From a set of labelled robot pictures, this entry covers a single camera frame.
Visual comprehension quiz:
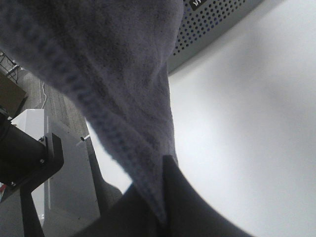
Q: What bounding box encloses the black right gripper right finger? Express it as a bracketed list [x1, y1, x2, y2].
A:
[163, 156, 251, 237]

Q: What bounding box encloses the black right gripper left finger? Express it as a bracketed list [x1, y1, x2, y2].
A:
[74, 185, 163, 237]

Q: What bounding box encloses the dark grey towel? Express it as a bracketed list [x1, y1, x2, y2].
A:
[0, 0, 183, 223]

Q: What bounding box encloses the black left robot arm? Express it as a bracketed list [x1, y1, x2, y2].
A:
[0, 109, 64, 237]

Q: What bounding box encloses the white cabinet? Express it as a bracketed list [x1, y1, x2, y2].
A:
[11, 108, 99, 225]

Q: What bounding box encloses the grey perforated plastic basket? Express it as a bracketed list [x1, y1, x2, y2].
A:
[168, 0, 261, 73]

